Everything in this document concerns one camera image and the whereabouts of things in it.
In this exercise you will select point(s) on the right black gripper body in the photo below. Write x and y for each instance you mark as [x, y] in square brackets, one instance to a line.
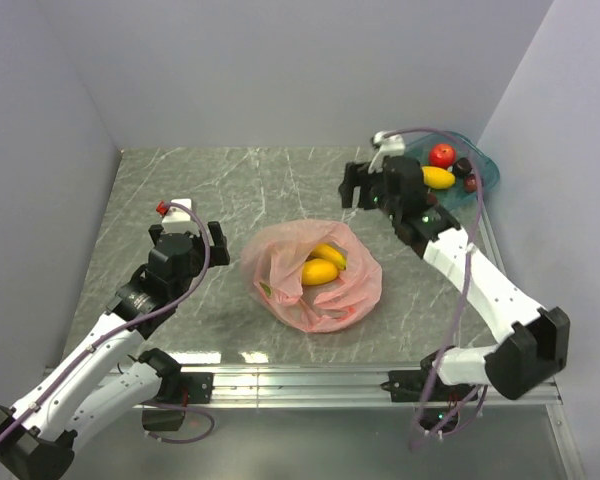
[386, 203]

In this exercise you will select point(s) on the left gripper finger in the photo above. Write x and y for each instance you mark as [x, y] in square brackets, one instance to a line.
[219, 253]
[155, 231]

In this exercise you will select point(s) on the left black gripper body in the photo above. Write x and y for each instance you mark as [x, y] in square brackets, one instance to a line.
[197, 254]

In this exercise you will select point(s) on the pink plastic bag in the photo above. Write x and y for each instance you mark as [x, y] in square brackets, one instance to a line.
[271, 266]

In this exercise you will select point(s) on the yellow banana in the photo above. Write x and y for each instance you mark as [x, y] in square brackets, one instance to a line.
[329, 253]

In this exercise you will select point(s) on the yellow mango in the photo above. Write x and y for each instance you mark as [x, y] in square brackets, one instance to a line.
[318, 271]
[437, 178]

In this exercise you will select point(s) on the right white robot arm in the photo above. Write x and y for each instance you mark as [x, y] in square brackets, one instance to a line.
[531, 341]

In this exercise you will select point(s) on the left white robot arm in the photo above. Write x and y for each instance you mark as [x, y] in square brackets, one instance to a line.
[41, 433]

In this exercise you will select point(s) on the yellow mango in tray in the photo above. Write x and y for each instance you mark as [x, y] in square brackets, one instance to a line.
[437, 178]

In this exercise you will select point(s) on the red apple in tray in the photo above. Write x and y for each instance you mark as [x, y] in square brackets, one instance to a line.
[442, 156]

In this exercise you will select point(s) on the teal plastic tray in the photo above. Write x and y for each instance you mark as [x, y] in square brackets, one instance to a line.
[483, 167]

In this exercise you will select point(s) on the dark purple mangosteen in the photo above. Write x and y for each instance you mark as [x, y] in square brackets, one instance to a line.
[462, 167]

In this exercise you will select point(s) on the dark red plum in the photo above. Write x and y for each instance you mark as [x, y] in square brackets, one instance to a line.
[471, 183]

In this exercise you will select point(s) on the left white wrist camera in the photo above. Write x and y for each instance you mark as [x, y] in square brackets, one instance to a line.
[174, 219]

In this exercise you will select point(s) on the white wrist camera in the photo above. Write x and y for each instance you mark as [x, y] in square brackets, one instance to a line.
[174, 219]
[385, 144]

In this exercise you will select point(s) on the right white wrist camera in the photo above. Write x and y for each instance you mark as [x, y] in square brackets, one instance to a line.
[385, 144]

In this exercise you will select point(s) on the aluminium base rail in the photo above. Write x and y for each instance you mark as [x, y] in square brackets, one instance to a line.
[330, 422]

